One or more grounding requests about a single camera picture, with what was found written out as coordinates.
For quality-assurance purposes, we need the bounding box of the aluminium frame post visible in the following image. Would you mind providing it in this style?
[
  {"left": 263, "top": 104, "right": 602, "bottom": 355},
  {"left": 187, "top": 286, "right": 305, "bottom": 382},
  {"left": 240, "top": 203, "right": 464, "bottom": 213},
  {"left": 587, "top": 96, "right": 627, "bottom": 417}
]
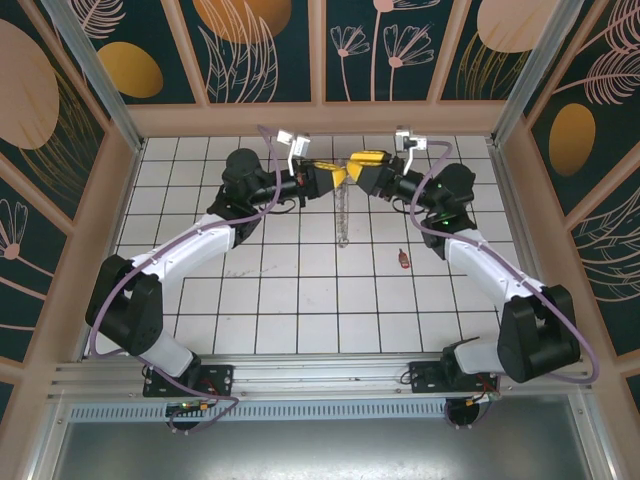
[
  {"left": 489, "top": 0, "right": 574, "bottom": 146},
  {"left": 39, "top": 0, "right": 147, "bottom": 154}
]

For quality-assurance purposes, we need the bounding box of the beige strap with key rings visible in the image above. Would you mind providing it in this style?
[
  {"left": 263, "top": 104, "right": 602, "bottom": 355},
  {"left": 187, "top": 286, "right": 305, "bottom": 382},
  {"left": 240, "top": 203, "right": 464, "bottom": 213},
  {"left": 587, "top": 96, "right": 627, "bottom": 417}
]
[{"left": 335, "top": 157, "right": 352, "bottom": 251}]

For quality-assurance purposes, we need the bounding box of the grey metal sheet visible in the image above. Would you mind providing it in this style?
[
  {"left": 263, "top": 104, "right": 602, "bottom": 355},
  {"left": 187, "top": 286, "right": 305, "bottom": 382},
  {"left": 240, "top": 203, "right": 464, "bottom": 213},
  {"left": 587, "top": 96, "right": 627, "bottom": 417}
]
[{"left": 49, "top": 394, "right": 606, "bottom": 480}]

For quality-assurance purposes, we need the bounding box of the grey slotted cable duct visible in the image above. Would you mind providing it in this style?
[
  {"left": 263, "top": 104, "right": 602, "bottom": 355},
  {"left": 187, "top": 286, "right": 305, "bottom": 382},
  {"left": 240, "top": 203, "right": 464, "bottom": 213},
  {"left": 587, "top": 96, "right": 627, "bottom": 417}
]
[{"left": 67, "top": 402, "right": 581, "bottom": 422}]

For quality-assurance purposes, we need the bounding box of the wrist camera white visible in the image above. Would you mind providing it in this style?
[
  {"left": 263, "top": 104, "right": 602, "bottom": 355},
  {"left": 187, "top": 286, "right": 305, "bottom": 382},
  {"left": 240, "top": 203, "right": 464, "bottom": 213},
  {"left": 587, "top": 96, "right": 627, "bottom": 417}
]
[
  {"left": 393, "top": 125, "right": 429, "bottom": 174},
  {"left": 275, "top": 128, "right": 312, "bottom": 174}
]

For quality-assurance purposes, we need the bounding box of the small controller board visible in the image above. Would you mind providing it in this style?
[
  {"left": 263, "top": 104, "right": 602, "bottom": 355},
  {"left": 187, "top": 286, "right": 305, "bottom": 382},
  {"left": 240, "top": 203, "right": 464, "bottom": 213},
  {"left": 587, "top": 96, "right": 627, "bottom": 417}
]
[
  {"left": 166, "top": 399, "right": 214, "bottom": 417},
  {"left": 464, "top": 389, "right": 502, "bottom": 407}
]

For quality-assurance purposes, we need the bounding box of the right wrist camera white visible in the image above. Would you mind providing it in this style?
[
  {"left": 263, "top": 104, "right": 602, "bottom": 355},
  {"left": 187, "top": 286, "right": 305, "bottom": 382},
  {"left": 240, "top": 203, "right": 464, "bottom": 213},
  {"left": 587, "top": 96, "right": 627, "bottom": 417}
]
[{"left": 393, "top": 125, "right": 429, "bottom": 174}]

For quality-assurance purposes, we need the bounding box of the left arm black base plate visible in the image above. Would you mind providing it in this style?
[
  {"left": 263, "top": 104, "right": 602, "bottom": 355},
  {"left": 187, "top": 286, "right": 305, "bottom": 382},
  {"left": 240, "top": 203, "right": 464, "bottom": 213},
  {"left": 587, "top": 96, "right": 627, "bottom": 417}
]
[{"left": 143, "top": 363, "right": 236, "bottom": 399}]

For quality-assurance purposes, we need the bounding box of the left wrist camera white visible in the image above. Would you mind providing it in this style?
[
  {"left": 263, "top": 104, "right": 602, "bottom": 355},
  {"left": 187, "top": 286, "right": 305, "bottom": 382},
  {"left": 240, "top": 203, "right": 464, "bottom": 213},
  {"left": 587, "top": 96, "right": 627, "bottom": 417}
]
[{"left": 275, "top": 128, "right": 312, "bottom": 174}]

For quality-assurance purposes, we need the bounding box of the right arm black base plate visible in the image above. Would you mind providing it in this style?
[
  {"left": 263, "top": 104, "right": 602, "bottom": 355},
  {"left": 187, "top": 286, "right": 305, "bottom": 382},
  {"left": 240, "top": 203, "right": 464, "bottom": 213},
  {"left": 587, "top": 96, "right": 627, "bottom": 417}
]
[{"left": 408, "top": 360, "right": 501, "bottom": 397}]

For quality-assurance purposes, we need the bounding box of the aluminium side rail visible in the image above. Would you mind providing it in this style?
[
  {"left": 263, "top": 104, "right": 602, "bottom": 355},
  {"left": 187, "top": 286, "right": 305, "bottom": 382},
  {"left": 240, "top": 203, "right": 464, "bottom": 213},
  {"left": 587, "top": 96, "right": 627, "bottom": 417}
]
[{"left": 487, "top": 138, "right": 531, "bottom": 274}]

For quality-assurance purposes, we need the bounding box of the aluminium mounting rail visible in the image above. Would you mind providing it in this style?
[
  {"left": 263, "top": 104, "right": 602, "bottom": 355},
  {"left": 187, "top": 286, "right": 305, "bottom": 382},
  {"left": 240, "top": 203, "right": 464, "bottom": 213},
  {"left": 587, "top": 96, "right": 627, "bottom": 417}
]
[{"left": 47, "top": 352, "right": 596, "bottom": 401}]

